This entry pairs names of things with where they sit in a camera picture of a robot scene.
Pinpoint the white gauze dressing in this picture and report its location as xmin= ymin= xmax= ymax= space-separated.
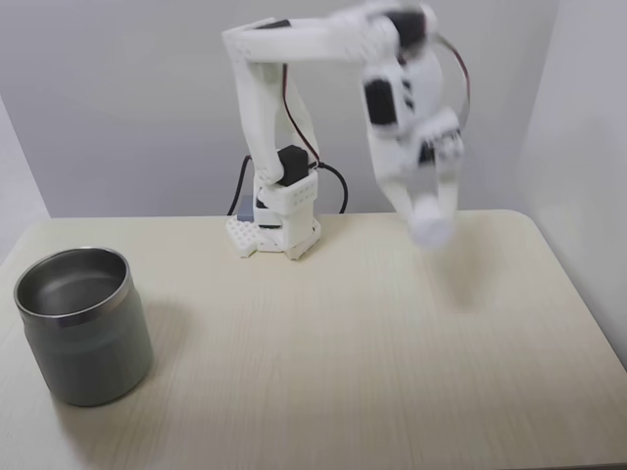
xmin=408 ymin=194 xmax=455 ymax=250

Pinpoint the stainless steel cup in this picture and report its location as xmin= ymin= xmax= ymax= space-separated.
xmin=13 ymin=247 xmax=155 ymax=408

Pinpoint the black power cable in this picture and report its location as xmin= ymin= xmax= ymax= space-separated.
xmin=225 ymin=154 xmax=254 ymax=217
xmin=320 ymin=163 xmax=350 ymax=215

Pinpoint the red black servo wire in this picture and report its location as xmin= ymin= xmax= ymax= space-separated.
xmin=281 ymin=63 xmax=325 ymax=171
xmin=429 ymin=29 xmax=472 ymax=123

